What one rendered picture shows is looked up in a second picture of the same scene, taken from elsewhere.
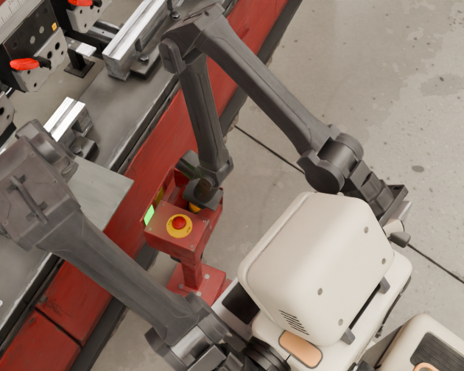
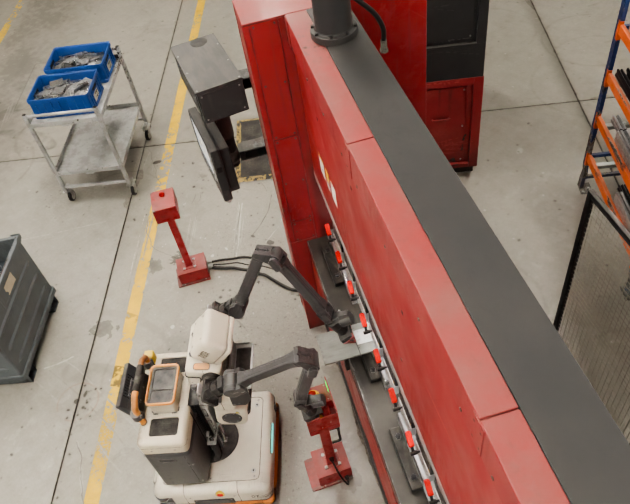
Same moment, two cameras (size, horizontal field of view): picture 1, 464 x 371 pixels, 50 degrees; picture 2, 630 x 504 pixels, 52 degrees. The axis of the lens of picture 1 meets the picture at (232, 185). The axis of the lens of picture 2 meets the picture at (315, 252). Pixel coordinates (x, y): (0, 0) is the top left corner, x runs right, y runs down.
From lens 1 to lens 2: 269 cm
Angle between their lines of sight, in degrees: 68
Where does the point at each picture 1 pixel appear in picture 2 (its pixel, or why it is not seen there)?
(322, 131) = (240, 378)
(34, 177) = (263, 252)
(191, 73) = not seen: hidden behind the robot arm
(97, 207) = (327, 345)
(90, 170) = (345, 354)
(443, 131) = not seen: outside the picture
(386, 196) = (206, 387)
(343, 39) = not seen: outside the picture
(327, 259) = (205, 321)
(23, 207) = (260, 248)
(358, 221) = (202, 336)
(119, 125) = (374, 400)
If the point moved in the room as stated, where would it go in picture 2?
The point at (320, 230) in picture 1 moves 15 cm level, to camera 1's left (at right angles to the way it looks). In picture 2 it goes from (212, 328) to (240, 310)
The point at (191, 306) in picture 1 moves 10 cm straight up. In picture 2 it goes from (238, 302) to (234, 289)
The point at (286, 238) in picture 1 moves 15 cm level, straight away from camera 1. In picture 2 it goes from (222, 326) to (232, 352)
